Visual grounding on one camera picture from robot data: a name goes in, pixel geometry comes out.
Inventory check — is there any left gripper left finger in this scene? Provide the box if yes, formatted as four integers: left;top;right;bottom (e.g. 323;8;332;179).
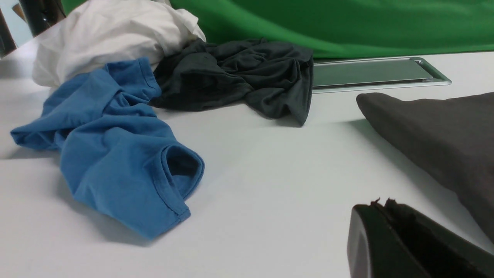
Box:
347;202;429;278

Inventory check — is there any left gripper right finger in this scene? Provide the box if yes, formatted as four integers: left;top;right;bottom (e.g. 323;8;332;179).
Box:
384;199;494;278

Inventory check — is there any gray long-sleeved shirt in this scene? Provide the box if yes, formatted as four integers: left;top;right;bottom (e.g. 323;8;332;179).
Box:
356;93;494;240

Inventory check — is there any blue t-shirt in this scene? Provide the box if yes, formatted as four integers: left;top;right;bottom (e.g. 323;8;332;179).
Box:
11;58;205;239

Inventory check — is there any green backdrop cloth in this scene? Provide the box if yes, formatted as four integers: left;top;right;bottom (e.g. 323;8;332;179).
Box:
62;0;494;59

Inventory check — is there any dark teal crumpled garment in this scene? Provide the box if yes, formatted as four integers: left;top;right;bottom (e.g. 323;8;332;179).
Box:
150;39;314;125

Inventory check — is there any white crumpled garment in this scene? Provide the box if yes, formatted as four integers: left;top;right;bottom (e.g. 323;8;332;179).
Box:
32;0;206;88

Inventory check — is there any dark chair in background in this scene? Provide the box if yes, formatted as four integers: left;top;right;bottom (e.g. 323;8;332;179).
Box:
0;0;66;58

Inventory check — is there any metal table cable hatch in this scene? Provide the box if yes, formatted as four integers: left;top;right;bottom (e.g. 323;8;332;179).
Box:
313;57;452;94

